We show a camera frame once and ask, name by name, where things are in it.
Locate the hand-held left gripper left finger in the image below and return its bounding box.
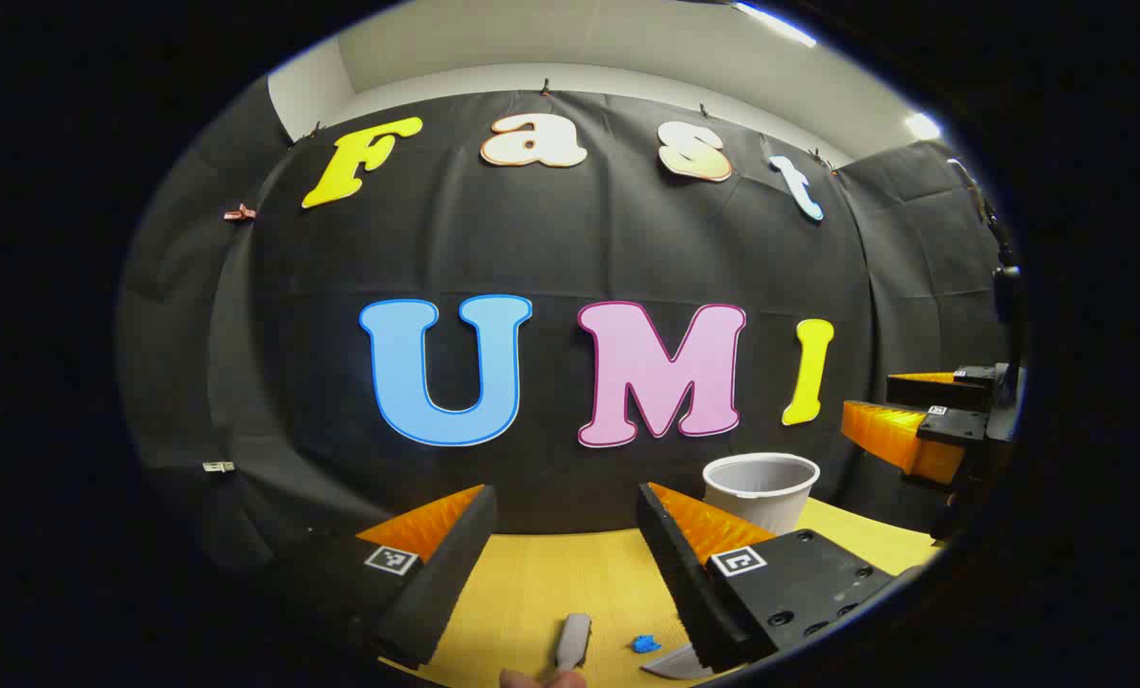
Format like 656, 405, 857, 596
254, 484, 499, 672

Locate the small grey broom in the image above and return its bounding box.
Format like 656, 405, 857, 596
555, 613, 593, 672

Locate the black backdrop cloth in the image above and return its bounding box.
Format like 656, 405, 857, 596
116, 76, 1015, 574

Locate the grey dustpan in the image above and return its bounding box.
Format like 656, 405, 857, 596
640, 642, 714, 681

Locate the white ribbed garbage bin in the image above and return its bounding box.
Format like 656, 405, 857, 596
702, 453, 821, 536

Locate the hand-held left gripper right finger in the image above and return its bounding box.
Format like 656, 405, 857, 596
636, 482, 900, 675

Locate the yellow wooden desktop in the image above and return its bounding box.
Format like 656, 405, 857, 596
378, 497, 945, 688

